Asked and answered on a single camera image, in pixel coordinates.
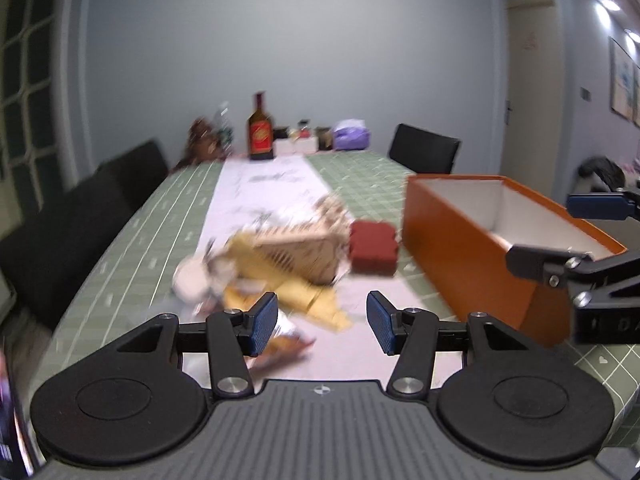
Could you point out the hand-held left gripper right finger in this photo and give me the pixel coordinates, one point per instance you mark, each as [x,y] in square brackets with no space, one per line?
[381,322]

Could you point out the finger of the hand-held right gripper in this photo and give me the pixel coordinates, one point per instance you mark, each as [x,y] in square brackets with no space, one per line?
[597,206]
[540,260]

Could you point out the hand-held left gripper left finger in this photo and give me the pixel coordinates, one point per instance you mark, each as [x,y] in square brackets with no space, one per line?
[262,322]

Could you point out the yellow cloth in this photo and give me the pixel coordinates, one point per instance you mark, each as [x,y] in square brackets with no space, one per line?
[320,305]

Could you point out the cream round cloth pad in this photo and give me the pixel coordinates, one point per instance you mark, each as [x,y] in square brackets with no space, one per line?
[192,280]

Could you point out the orange cardboard box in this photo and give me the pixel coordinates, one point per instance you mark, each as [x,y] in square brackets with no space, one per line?
[450,240]

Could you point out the red sponge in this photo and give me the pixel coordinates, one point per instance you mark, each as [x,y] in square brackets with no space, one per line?
[372,247]

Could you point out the brown patterned tissue box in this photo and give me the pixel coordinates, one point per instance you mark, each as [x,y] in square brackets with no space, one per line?
[300,252]

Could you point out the cream fluffy knitted toy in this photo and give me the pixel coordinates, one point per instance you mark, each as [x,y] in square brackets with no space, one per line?
[332,210]

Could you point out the cream plain door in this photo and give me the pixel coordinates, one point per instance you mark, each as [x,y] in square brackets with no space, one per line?
[530,100]

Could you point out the white printed table runner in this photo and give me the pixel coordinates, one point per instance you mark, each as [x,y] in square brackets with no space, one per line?
[270,180]

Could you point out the black chair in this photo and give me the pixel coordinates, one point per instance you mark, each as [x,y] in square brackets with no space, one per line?
[135,170]
[425,152]
[60,240]

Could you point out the ceiling spotlight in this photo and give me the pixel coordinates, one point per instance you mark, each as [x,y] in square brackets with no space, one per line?
[632,36]
[607,3]

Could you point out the white low box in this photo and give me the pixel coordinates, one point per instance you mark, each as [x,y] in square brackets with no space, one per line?
[295,146]

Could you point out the brown liquor bottle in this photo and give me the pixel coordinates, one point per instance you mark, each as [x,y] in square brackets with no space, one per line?
[260,135]

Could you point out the purple tissue pack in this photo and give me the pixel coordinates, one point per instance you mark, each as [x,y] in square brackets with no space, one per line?
[351,136]

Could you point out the brown ceramic jar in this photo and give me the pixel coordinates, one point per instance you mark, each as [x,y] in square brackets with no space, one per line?
[200,142]

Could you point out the black lidded jar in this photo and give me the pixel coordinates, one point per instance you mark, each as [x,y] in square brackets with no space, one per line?
[281,132]

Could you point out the dark glass jar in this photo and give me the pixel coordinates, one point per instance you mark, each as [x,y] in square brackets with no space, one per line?
[324,139]

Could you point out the small red label bottle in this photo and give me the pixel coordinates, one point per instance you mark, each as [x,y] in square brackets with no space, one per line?
[304,129]

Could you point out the clear water bottle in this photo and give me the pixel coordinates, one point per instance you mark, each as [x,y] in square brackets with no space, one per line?
[225,127]

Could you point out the glass paned door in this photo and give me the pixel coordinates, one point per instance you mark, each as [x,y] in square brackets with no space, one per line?
[30,85]

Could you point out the wall switch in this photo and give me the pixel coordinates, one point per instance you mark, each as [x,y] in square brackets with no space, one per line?
[585,94]

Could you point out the framed wall picture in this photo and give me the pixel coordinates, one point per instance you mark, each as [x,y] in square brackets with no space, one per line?
[621,80]
[637,95]

